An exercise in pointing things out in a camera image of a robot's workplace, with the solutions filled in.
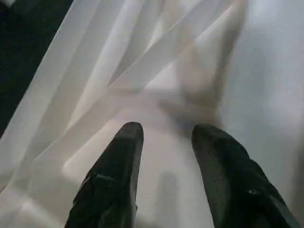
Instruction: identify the white plastic table top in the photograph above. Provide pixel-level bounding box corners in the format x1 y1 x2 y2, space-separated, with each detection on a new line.
0 0 304 228

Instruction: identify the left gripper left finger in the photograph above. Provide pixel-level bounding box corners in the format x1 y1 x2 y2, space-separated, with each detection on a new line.
65 121 144 228

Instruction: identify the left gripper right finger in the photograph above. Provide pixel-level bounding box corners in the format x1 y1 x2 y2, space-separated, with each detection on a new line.
191 124 302 228

